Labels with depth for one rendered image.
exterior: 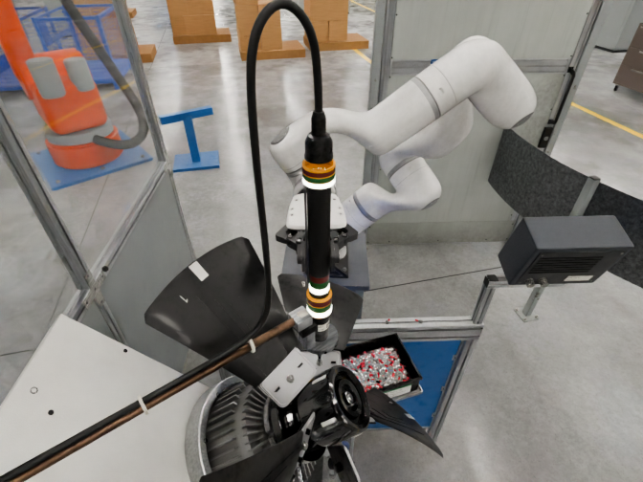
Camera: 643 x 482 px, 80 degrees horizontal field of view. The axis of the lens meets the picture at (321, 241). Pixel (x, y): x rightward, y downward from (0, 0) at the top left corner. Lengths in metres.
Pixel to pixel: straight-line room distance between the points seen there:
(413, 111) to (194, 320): 0.53
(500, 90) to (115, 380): 0.89
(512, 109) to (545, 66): 1.78
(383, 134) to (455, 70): 0.16
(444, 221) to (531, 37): 1.22
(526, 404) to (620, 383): 0.55
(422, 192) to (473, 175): 1.64
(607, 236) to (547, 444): 1.27
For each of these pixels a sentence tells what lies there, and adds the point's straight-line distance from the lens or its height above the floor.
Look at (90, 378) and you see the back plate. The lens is 0.77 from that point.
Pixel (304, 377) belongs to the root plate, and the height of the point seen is 1.25.
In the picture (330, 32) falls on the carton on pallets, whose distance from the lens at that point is 8.73.
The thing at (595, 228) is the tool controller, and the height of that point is 1.24.
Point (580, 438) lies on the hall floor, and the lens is 2.38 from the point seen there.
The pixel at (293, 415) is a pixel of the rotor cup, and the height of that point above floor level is 1.19.
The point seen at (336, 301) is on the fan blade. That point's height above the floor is 1.17.
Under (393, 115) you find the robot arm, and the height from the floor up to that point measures 1.60.
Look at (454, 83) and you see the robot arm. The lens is 0.78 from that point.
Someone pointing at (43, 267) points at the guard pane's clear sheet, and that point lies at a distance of 1.25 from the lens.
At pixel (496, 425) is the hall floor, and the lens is 2.23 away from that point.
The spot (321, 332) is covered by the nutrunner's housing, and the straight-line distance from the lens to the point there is 0.70.
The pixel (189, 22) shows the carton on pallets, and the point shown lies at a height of 0.38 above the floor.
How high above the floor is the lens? 1.86
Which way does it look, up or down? 39 degrees down
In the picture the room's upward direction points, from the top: straight up
